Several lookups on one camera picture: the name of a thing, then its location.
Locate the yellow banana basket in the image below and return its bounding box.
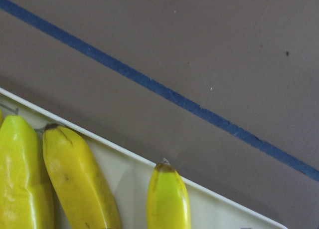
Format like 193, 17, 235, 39
42, 123, 122, 229
146, 158, 191, 229

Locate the yellow banana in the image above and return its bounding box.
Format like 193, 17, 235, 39
0, 115, 55, 229

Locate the white bear print tray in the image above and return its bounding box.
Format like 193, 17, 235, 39
0, 89, 284, 229

